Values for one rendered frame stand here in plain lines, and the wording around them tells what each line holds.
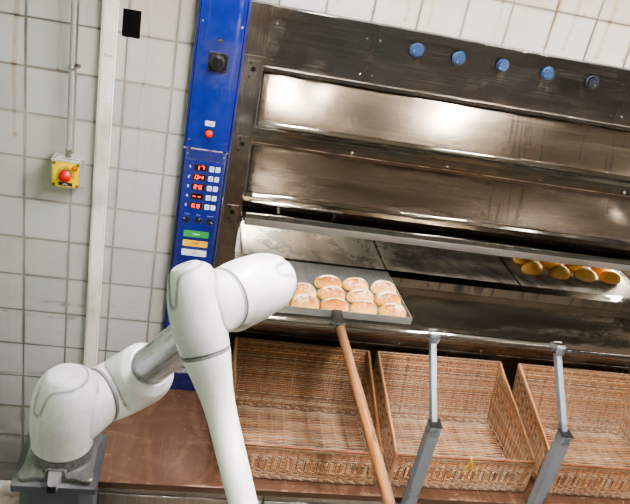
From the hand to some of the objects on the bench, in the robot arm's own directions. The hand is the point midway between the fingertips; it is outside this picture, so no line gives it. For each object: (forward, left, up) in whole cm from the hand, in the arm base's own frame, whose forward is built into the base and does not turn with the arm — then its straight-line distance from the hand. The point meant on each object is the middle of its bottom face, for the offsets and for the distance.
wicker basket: (-4, +107, -58) cm, 122 cm away
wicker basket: (+55, +107, -58) cm, 134 cm away
